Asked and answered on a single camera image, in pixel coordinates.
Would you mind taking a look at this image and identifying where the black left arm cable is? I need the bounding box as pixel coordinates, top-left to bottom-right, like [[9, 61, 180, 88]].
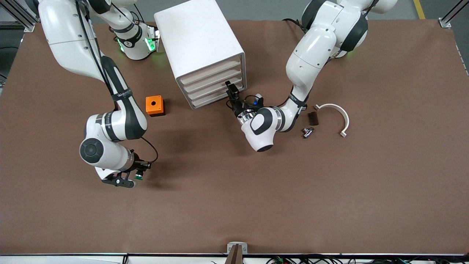
[[226, 94, 265, 110]]

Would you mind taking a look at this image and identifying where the black right base cable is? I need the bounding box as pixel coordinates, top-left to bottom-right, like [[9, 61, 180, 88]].
[[125, 3, 147, 23]]

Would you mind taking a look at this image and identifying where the aluminium frame post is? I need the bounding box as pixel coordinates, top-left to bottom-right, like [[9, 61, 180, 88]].
[[439, 0, 469, 28], [0, 0, 40, 33]]

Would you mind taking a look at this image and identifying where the white curved plastic bracket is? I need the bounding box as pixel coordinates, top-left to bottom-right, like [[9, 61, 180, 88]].
[[314, 103, 350, 138]]

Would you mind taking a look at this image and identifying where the black left base cable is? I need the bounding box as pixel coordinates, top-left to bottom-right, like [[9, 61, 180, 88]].
[[282, 18, 305, 33]]

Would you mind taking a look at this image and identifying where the black base cable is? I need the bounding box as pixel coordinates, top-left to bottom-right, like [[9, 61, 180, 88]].
[[125, 3, 147, 23], [282, 18, 305, 33]]

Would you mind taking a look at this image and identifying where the dark camera mount strut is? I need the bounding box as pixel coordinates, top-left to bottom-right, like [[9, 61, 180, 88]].
[[224, 245, 244, 264]]

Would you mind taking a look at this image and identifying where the black cable bundle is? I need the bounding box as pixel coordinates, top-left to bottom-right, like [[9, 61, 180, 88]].
[[266, 256, 469, 264]]

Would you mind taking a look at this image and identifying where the brown table mat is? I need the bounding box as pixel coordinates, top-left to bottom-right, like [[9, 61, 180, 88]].
[[0, 19, 469, 256]]

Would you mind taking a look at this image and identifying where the orange button enclosure box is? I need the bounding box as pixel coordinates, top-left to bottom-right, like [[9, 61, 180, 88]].
[[145, 95, 166, 117]]

